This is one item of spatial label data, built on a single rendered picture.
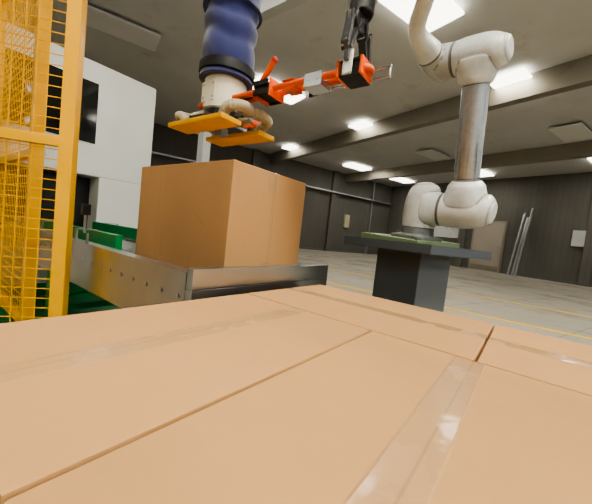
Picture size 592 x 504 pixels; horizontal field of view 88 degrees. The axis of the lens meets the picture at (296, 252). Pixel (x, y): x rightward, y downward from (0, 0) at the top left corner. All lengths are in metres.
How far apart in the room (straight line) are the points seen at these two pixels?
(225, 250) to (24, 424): 0.75
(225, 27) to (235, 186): 0.67
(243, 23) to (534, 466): 1.47
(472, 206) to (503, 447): 1.17
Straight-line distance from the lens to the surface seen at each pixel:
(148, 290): 1.08
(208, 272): 0.91
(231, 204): 1.03
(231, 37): 1.46
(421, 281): 1.52
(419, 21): 1.41
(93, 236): 1.81
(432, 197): 1.57
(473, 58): 1.53
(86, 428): 0.37
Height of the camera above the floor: 0.74
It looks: 4 degrees down
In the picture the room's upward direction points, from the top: 6 degrees clockwise
